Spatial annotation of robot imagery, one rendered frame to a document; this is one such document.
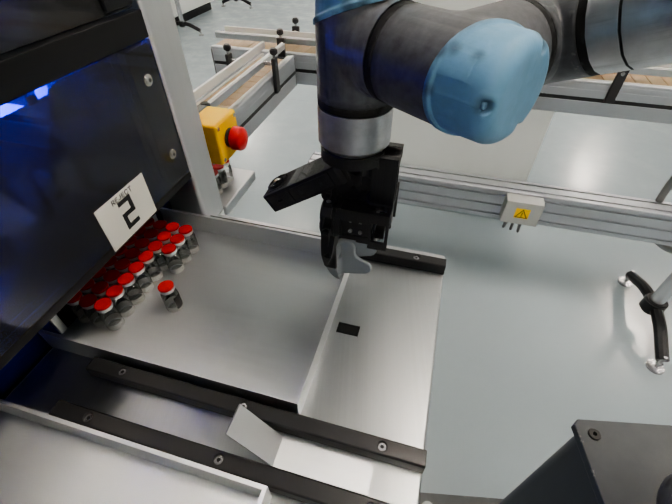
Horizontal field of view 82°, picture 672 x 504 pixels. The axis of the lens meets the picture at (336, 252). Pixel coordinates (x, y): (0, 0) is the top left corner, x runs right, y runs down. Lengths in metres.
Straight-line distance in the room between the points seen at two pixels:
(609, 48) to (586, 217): 1.23
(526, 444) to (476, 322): 0.48
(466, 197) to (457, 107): 1.19
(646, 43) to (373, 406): 0.40
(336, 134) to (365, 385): 0.29
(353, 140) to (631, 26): 0.22
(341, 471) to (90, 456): 0.26
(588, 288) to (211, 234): 1.73
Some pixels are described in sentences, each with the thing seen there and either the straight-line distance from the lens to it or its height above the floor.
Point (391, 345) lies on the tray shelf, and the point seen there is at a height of 0.88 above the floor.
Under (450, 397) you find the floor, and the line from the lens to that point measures 1.51.
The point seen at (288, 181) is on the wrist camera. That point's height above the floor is 1.06.
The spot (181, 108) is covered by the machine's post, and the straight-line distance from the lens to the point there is 0.61.
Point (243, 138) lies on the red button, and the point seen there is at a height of 1.00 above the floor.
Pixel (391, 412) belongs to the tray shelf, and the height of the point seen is 0.88.
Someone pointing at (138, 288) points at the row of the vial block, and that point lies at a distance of 0.60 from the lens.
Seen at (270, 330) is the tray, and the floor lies 0.88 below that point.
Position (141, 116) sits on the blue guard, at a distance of 0.55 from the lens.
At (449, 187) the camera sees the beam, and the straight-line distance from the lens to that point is 1.46.
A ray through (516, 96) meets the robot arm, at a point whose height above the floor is 1.21.
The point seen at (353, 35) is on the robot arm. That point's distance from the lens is 0.34.
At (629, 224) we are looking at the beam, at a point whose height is 0.48.
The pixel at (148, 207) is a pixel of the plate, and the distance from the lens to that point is 0.57.
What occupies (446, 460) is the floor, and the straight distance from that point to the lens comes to 1.42.
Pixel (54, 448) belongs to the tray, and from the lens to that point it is 0.55.
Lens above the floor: 1.31
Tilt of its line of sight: 44 degrees down
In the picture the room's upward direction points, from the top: straight up
